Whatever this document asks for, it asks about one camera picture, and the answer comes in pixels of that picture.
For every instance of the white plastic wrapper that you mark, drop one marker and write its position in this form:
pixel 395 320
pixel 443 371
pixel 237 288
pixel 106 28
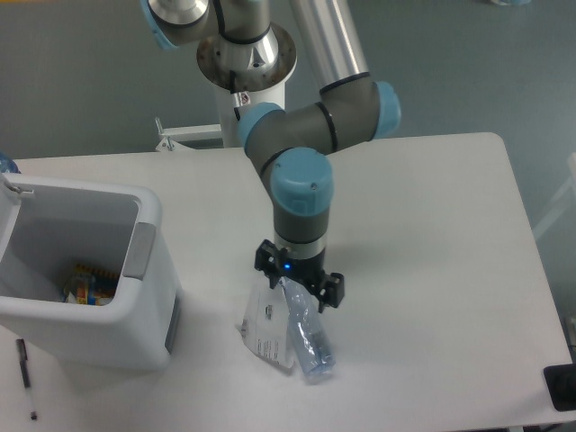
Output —
pixel 264 327

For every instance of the clear plastic water bottle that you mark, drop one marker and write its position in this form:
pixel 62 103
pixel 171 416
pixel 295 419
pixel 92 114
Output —
pixel 309 339

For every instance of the white trash can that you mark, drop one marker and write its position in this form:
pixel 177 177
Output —
pixel 48 226

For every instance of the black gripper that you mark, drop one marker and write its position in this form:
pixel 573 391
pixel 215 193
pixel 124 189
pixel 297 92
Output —
pixel 328 289

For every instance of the black pen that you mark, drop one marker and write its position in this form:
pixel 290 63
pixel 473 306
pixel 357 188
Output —
pixel 26 380

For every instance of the colourful snack packaging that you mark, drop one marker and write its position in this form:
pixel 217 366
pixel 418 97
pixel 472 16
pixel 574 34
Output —
pixel 89 285

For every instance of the white frame at right edge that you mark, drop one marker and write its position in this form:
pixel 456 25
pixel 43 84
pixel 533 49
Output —
pixel 561 201

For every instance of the black device at table edge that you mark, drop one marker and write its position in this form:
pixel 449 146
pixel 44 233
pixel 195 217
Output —
pixel 560 381

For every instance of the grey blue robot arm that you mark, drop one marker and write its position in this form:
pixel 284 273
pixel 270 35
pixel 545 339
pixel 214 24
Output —
pixel 290 150

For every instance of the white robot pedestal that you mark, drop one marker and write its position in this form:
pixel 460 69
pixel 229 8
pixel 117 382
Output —
pixel 248 80

